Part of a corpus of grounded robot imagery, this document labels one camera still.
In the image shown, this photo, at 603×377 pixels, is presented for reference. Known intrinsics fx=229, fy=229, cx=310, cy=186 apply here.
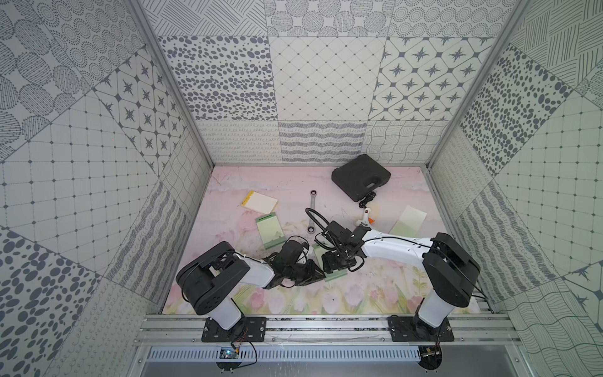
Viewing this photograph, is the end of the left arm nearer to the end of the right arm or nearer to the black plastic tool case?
the end of the right arm

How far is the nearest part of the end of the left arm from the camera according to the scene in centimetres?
72

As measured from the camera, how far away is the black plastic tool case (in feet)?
3.59
